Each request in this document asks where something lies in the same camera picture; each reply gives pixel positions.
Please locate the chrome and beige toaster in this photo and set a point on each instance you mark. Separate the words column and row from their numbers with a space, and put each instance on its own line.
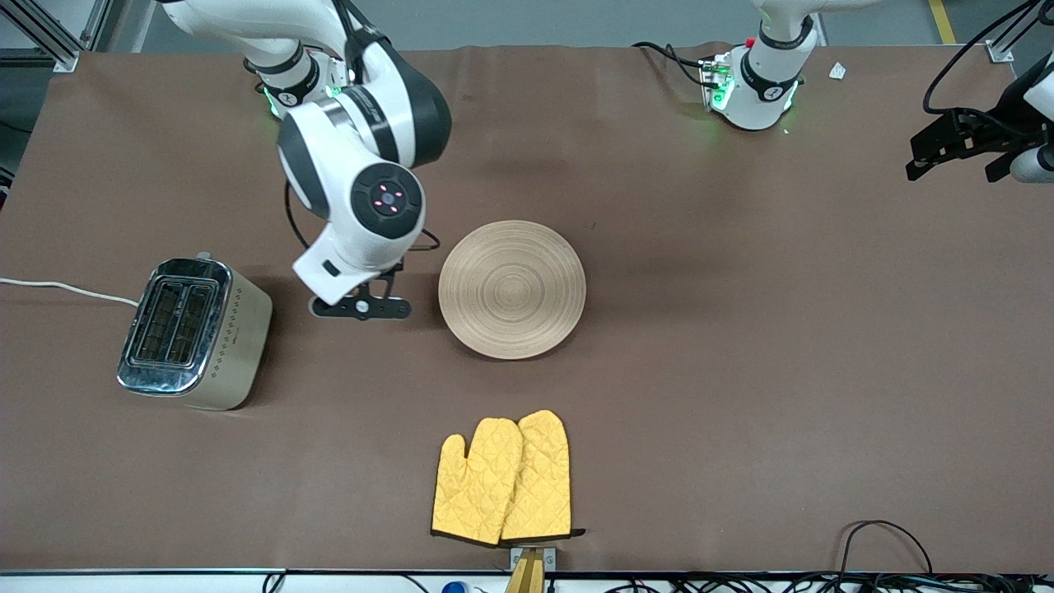
column 230, row 346

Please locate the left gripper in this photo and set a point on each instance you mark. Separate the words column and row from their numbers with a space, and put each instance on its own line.
column 1001, row 123

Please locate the small white paper scrap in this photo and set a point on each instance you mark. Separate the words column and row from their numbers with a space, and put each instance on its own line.
column 837, row 71

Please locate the aluminium frame profile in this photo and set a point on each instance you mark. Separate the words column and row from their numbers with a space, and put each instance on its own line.
column 58, row 49
column 1000, row 51

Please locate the yellow quilted oven mitt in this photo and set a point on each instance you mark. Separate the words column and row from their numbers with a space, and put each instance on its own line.
column 473, row 486
column 543, row 478

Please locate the metal table edge bracket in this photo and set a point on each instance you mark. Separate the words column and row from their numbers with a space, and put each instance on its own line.
column 550, row 558

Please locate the table cover cloth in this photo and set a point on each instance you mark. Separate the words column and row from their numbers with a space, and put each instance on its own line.
column 741, row 371

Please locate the small blue cap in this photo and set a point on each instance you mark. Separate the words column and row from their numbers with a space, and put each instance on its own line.
column 454, row 588

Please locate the round wooden plate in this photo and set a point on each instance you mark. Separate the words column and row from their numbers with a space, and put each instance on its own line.
column 510, row 288

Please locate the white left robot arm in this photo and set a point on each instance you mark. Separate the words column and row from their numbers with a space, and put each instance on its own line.
column 753, row 91

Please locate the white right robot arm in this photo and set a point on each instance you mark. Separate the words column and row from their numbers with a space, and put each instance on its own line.
column 387, row 107

